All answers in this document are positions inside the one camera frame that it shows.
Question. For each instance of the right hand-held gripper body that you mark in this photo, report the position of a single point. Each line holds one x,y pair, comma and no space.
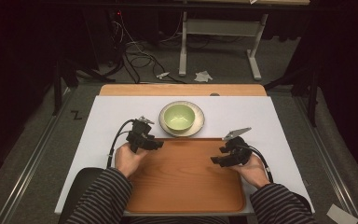
237,149

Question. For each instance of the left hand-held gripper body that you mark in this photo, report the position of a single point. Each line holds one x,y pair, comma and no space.
138,132

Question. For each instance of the person's right hand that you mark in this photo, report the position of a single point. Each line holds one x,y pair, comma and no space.
253,172

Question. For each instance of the person's left hand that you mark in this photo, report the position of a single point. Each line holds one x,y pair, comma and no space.
129,160

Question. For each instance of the green bowl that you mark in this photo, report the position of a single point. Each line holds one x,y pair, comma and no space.
179,117

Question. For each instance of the white table sheet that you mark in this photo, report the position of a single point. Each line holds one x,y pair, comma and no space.
105,115

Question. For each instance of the cream plate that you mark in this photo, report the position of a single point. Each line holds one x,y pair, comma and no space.
199,119

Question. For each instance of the wooden tray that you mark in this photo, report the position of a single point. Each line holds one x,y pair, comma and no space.
183,177

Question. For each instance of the small white paper scrap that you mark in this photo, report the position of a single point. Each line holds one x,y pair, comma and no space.
162,75

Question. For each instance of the crumpled white paper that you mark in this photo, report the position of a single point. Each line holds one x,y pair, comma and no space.
203,76

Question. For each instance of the black stand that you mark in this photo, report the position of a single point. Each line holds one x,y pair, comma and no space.
310,90
62,81

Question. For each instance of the flat white paper sheet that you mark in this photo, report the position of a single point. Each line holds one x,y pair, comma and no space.
341,215

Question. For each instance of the metal floor rail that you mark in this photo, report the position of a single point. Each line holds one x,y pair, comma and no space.
326,155
31,168

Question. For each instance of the white desk frame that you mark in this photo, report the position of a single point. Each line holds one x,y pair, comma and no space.
220,27

